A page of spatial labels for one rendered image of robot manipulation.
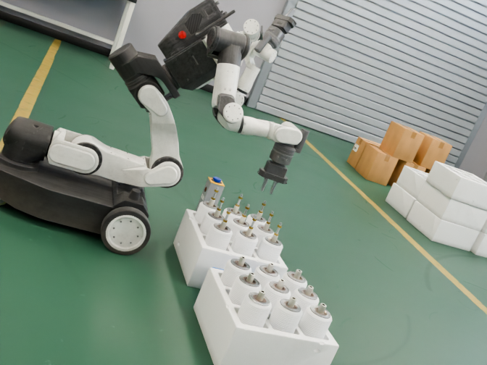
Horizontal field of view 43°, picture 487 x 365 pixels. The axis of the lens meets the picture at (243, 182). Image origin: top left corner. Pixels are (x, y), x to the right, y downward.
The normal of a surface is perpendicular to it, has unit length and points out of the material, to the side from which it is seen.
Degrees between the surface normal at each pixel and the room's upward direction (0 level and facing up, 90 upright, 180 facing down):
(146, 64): 90
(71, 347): 0
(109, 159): 90
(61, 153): 90
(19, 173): 0
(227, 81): 69
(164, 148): 90
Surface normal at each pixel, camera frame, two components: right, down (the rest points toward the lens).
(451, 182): -0.90, -0.28
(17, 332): 0.36, -0.90
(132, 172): -0.22, 0.39
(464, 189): 0.22, 0.35
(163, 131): 0.15, 0.71
